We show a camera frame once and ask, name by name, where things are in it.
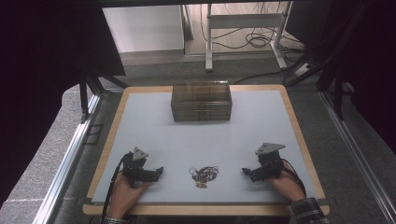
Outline white cabinet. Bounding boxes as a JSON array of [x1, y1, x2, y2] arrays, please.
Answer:
[[102, 5, 186, 54]]

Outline long black floor cable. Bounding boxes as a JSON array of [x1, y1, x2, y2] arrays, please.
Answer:
[[233, 68, 292, 85]]

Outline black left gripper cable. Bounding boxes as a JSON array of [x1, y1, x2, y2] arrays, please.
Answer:
[[101, 152, 134, 224]]

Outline black curtain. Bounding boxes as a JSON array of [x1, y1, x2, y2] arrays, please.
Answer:
[[321, 0, 396, 154], [0, 0, 126, 207]]

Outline jewelry pile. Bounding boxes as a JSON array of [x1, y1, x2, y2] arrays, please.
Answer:
[[188, 165, 220, 189]]

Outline clear brown drawer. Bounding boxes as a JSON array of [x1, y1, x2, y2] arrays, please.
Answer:
[[172, 114, 233, 122]]

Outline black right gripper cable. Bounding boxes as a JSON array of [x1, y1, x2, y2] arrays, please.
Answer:
[[280, 158, 308, 198]]

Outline white metal table frame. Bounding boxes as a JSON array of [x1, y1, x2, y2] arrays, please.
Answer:
[[205, 2, 292, 72]]

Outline grey table mat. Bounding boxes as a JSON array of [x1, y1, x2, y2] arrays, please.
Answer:
[[92, 90, 318, 205]]

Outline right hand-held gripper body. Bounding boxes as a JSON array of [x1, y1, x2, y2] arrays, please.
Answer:
[[253, 142, 287, 182]]

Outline white power strip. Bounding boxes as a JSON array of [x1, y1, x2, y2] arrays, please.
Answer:
[[294, 63, 313, 77]]

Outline tangle of black floor cables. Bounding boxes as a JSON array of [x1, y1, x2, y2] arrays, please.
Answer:
[[200, 2, 305, 53]]

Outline person's left hand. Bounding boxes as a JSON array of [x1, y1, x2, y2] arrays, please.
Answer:
[[107, 180, 152, 219]]

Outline aluminium frame rail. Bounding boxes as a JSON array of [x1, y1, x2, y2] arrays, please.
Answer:
[[319, 91, 396, 224], [32, 93, 103, 224]]

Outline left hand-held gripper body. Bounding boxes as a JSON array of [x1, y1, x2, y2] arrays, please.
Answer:
[[121, 147, 157, 189]]

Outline person's right hand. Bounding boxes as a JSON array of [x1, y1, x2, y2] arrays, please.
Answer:
[[268, 163, 308, 203]]

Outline clear brown drawer box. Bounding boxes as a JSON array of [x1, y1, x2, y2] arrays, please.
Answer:
[[170, 80, 233, 122]]

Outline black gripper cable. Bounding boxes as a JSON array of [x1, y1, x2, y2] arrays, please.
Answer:
[[101, 152, 134, 224], [280, 158, 308, 198]]

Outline black metal stand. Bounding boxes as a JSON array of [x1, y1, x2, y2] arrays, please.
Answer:
[[285, 2, 372, 121], [77, 60, 129, 123]]

